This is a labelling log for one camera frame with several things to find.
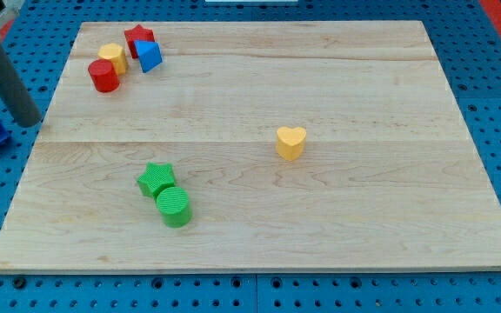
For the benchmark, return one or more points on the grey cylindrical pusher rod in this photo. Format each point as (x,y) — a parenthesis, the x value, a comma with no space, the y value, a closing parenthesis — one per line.
(15,95)

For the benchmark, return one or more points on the light wooden board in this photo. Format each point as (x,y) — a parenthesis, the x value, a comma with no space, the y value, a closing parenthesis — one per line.
(389,180)

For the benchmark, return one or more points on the red star block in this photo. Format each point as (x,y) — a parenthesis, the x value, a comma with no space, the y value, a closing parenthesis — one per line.
(137,33)

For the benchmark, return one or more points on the green star block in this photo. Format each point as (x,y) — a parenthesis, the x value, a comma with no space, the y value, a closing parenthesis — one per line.
(156,178)

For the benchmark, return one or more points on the red cylinder block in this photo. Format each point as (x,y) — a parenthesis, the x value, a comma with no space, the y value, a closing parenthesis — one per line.
(103,75)

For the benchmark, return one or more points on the green cylinder block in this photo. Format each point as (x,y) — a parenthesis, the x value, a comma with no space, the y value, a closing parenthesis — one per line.
(173,204)

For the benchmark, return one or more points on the blue triangle block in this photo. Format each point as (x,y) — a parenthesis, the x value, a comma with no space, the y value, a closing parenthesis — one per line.
(149,55)

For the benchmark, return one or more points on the yellow heart block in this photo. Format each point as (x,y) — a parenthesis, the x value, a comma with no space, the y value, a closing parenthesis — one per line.
(290,142)

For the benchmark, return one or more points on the yellow hexagon block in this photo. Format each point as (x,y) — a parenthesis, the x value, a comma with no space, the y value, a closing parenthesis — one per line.
(114,53)

